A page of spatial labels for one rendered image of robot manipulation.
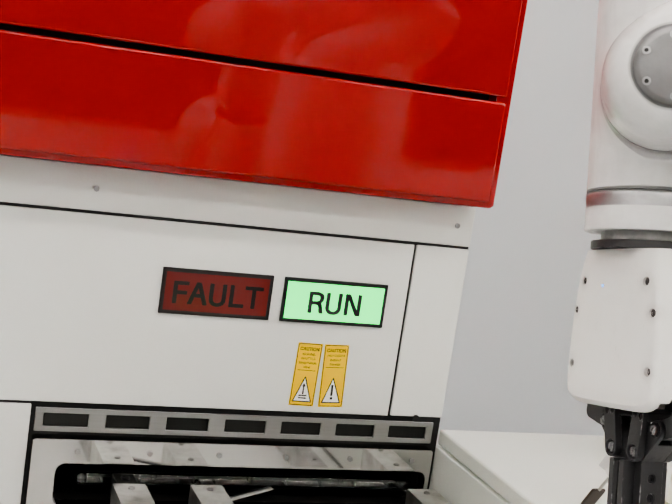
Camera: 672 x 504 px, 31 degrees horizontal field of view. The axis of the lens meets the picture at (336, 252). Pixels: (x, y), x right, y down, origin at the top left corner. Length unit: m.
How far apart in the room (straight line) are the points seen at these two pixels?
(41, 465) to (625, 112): 0.76
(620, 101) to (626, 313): 0.14
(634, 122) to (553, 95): 2.38
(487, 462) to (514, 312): 1.84
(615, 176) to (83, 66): 0.57
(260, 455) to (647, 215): 0.67
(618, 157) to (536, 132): 2.31
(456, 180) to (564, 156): 1.85
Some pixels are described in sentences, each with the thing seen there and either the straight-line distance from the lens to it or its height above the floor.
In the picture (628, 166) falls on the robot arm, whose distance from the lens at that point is 0.75.
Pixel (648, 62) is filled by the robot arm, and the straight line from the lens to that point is 0.69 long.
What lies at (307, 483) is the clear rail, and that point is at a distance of 1.34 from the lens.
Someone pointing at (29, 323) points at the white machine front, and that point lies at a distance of 1.23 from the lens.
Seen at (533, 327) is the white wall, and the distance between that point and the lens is 3.16.
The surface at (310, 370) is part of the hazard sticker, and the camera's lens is 1.31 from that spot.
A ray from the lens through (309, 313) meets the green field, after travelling 1.29.
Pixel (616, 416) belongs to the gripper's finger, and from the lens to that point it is 0.79.
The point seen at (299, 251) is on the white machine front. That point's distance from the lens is 1.27.
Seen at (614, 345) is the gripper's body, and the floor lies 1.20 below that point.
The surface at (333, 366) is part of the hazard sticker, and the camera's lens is 1.31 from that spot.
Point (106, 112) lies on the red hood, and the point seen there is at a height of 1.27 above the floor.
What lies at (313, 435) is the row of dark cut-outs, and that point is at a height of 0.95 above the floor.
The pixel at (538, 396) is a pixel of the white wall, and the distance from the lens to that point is 3.22.
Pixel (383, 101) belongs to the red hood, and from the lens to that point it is 1.23.
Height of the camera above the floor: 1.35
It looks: 9 degrees down
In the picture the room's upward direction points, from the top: 8 degrees clockwise
